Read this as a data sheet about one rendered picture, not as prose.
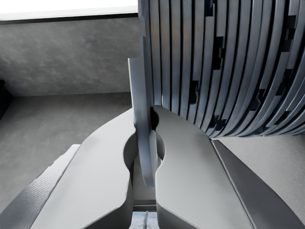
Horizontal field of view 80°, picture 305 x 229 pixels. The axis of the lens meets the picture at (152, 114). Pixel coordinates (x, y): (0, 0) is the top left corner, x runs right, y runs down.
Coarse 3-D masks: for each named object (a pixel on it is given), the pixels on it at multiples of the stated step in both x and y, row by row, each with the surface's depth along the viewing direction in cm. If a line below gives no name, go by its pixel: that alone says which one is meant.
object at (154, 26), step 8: (152, 0) 14; (152, 8) 14; (152, 16) 14; (152, 24) 14; (152, 32) 14; (152, 40) 15; (160, 40) 15; (152, 48) 15; (160, 48) 15; (152, 56) 15; (160, 56) 15; (152, 64) 15; (160, 64) 15; (152, 72) 16; (160, 72) 16; (152, 80) 16; (160, 80) 16; (160, 88) 16; (160, 96) 17; (160, 104) 18
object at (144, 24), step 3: (141, 21) 9; (144, 21) 9; (141, 24) 9; (144, 24) 9; (141, 27) 9; (144, 27) 9; (141, 30) 9; (144, 30) 9; (147, 30) 10; (144, 33) 9; (147, 33) 10; (147, 36) 10; (147, 39) 10; (147, 42) 10; (147, 45) 10; (147, 48) 10; (147, 51) 10; (147, 54) 10
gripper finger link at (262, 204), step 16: (224, 160) 7; (240, 160) 7; (240, 176) 6; (256, 176) 6; (240, 192) 6; (256, 192) 6; (272, 192) 6; (256, 208) 5; (272, 208) 5; (288, 208) 5; (256, 224) 5; (272, 224) 5; (288, 224) 5
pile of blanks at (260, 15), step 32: (160, 0) 14; (192, 0) 17; (224, 0) 14; (256, 0) 14; (288, 0) 14; (160, 32) 22; (192, 32) 18; (224, 32) 14; (256, 32) 14; (288, 32) 15; (192, 64) 18; (224, 64) 15; (256, 64) 15; (288, 64) 15; (192, 96) 19; (224, 96) 17; (256, 96) 18; (288, 96) 17; (224, 128) 21; (256, 128) 21; (288, 128) 21
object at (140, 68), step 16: (144, 0) 9; (144, 16) 8; (144, 48) 8; (128, 64) 8; (144, 64) 8; (144, 80) 9; (144, 96) 9; (144, 112) 9; (144, 128) 10; (144, 144) 10; (144, 160) 11; (144, 176) 13
